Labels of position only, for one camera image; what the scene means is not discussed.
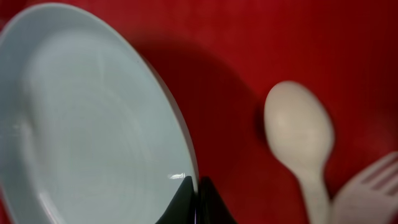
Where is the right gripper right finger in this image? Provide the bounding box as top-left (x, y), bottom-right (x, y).
top-left (197, 177), bottom-right (237, 224)

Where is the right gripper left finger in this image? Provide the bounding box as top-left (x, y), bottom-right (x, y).
top-left (156, 176), bottom-right (196, 224)

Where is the light blue plate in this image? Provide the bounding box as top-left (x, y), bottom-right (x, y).
top-left (1, 3), bottom-right (198, 223)

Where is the white plastic spoon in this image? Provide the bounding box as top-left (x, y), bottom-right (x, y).
top-left (264, 81), bottom-right (335, 223)

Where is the white plastic fork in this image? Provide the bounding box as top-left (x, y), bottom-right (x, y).
top-left (331, 152), bottom-right (397, 224)

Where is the red serving tray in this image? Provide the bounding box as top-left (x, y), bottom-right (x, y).
top-left (0, 0), bottom-right (398, 224)

